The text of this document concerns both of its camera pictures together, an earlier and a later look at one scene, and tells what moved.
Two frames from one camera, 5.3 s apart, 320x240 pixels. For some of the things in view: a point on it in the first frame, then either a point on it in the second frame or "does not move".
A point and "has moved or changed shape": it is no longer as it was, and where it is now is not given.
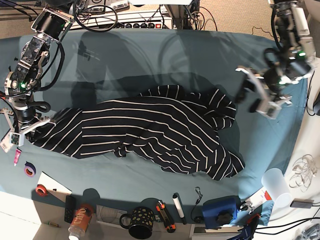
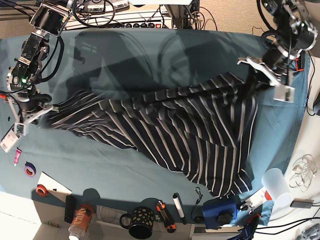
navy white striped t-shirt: x=175 y=126 has moved or changed shape
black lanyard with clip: x=197 y=219 does not move
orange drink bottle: x=81 y=221 does not move
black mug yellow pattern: x=141 y=226 does not move
